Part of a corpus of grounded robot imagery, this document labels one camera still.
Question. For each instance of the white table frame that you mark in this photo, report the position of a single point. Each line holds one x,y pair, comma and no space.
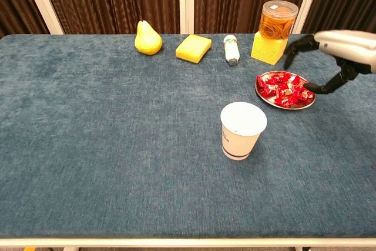
188,242

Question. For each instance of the small white bottle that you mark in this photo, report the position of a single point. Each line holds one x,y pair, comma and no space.
231,51

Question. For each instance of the clear jar of rubber bands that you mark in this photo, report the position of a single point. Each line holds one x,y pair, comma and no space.
277,24

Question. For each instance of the yellow sponge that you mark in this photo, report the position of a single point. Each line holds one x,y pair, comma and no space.
192,48

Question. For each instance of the round metal plate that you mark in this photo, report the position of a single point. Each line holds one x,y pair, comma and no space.
305,105

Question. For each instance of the yellow pear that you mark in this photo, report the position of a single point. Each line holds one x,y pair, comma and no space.
148,42

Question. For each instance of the yellow perforated block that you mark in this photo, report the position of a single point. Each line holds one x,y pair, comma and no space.
268,51

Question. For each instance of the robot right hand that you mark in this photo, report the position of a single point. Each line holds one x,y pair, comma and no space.
346,48

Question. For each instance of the blue table cloth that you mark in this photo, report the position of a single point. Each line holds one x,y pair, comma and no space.
117,145

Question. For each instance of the yellow floor tape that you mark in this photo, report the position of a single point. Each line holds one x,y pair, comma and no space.
29,249

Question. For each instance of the white paper cup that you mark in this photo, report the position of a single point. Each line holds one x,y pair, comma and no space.
243,139

